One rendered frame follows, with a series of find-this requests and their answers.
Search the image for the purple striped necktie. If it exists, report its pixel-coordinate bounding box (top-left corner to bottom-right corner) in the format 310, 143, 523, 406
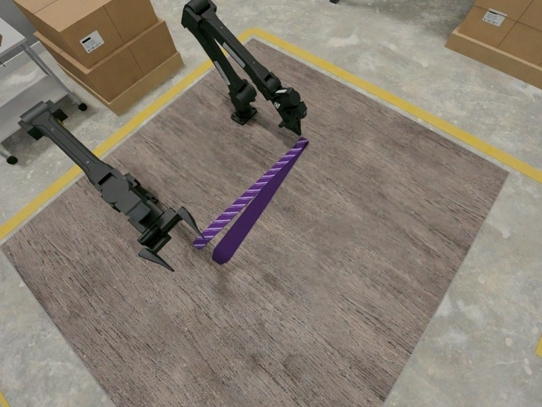
192, 137, 309, 265

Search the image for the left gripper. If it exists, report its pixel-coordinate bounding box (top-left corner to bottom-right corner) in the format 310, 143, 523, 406
277, 108, 301, 136

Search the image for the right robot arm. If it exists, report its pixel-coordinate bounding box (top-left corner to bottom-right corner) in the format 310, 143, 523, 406
17, 100, 164, 234

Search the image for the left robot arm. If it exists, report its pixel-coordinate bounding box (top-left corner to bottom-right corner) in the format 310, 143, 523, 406
181, 0, 307, 126

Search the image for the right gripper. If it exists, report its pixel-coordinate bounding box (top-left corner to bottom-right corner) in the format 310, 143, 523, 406
137, 207, 205, 272

